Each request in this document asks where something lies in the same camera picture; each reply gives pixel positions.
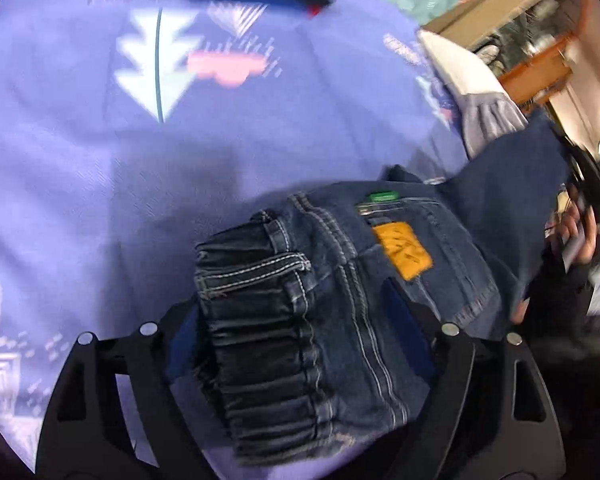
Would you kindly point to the person's right hand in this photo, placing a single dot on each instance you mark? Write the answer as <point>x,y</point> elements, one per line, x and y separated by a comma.
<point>574,221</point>

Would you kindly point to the white quilted pillow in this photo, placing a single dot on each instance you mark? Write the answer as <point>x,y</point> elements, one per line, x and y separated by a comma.
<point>462,72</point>

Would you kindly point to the dark blue denim jeans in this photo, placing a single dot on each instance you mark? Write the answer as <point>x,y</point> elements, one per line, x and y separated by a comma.
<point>306,308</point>

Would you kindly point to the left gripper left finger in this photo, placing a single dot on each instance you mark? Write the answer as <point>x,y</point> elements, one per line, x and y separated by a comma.
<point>112,414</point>

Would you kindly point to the purple patterned bed sheet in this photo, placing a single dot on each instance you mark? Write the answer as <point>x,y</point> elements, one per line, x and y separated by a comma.
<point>132,129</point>

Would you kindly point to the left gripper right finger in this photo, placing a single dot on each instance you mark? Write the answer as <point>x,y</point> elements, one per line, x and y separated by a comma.
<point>488,414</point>

